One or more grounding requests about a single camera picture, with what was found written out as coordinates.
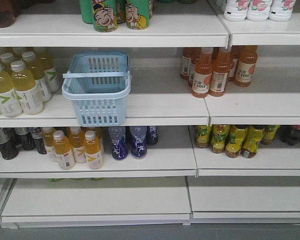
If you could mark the light blue plastic basket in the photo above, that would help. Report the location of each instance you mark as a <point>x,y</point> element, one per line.
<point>98,83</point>

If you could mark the blue sports drink bottle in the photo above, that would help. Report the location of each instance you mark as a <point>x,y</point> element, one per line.
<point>138,141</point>
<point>119,148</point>
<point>152,135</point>

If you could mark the yellow lemon tea bottle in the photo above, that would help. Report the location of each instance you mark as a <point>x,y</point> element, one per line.
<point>237,135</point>
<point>251,143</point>
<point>219,135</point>
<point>202,137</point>
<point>269,133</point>

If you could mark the orange juice bottle white label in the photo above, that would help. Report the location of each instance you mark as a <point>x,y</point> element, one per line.
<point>77,139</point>
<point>92,148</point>
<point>47,133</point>
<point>63,150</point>

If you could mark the orange C100 drink bottle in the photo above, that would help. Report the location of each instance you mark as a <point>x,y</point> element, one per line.
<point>202,73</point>
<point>220,70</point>
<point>246,66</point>

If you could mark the green cartoon drink can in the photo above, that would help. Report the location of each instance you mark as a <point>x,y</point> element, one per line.
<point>104,15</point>
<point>137,14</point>

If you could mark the dark tea bottle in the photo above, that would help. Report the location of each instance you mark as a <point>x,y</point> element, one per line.
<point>25,137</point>
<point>7,145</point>
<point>37,136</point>

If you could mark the pale yellow juice bottle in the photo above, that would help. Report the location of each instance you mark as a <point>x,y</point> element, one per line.
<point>36,68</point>
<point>26,88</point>
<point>9,104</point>

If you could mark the white peach drink bottle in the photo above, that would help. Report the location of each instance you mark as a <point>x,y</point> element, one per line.
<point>259,10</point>
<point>236,10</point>
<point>281,10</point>

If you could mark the plastic cola bottle red label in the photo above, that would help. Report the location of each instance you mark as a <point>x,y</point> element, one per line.
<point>290,134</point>

